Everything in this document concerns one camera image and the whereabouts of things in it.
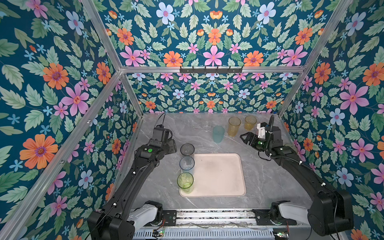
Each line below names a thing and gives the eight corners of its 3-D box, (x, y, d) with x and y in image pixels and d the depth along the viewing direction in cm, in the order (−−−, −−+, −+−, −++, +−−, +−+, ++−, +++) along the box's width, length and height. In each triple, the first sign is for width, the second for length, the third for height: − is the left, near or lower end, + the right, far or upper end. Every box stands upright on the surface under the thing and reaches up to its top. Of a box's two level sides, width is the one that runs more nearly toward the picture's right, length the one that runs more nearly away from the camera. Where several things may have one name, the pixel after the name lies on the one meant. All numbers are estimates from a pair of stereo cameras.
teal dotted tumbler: (213, 143, 104) (214, 135, 97) (212, 133, 109) (213, 125, 102) (223, 143, 104) (225, 135, 97) (222, 133, 109) (224, 125, 102)
